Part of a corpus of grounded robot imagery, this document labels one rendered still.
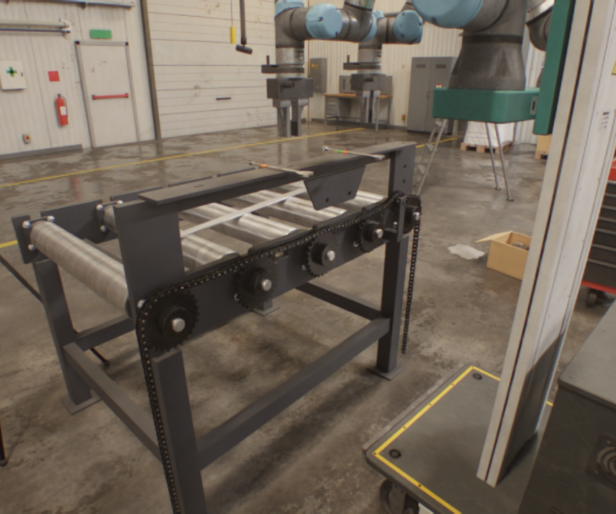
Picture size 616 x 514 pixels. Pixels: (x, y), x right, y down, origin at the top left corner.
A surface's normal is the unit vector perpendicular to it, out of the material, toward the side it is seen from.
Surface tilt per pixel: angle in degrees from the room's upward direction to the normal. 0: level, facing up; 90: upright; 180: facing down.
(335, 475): 0
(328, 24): 90
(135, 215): 90
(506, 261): 90
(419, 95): 90
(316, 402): 0
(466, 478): 0
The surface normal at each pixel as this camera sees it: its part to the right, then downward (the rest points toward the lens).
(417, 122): -0.68, 0.29
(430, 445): 0.00, -0.92
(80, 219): 0.74, 0.26
